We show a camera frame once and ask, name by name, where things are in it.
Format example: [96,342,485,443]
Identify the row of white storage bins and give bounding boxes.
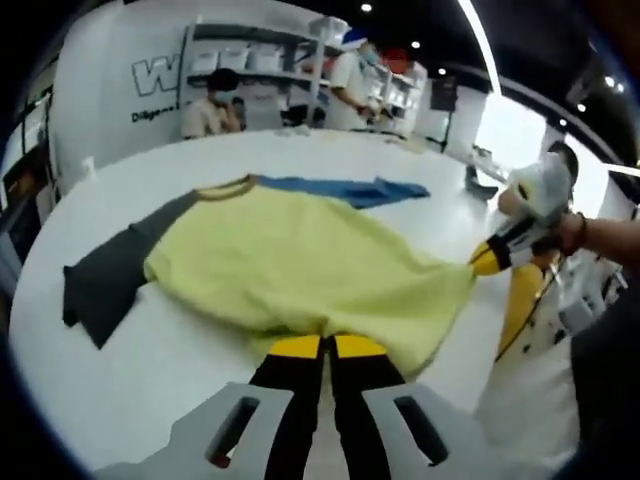
[212,47,294,75]

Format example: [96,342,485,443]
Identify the black stand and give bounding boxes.
[464,162,501,202]

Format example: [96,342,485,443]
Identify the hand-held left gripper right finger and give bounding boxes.
[329,334,504,480]

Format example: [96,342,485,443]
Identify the thin black cable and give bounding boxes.
[496,269,559,362]

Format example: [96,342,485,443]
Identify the ceiling light strip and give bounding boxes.
[457,0,504,97]

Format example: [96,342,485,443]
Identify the light grey monitor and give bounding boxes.
[244,94,287,133]

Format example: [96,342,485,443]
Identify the grey metal shelf rack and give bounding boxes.
[184,17,431,136]

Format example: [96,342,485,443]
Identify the black framed glass partition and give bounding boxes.
[0,92,56,166]

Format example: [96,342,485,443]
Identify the yellow blue grey garment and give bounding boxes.
[62,173,481,386]

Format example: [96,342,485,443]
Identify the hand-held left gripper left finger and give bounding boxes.
[94,334,325,480]

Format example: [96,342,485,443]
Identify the person's right hand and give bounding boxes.
[554,213,584,256]

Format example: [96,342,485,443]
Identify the dark sign on stand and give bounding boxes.
[431,74,459,152]

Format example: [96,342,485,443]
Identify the person's dark clothing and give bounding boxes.
[569,284,640,464]

